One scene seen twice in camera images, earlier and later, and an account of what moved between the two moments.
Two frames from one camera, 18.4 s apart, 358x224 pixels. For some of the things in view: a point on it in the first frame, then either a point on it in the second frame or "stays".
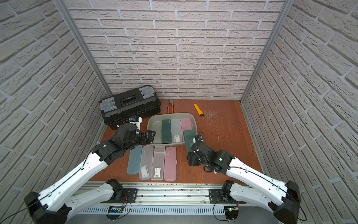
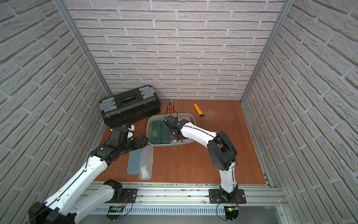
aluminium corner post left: (62, 7) stays
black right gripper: (191, 159) to (177, 139)
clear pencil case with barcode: (158, 163) to (173, 140)
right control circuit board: (231, 212) stays
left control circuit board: (115, 209) stays
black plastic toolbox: (142, 101) stays
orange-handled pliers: (171, 102) stays
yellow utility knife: (198, 110) stays
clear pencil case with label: (146, 162) stays
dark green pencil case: (166, 131) stays
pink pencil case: (170, 164) to (187, 140)
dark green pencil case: (189, 135) to (156, 131)
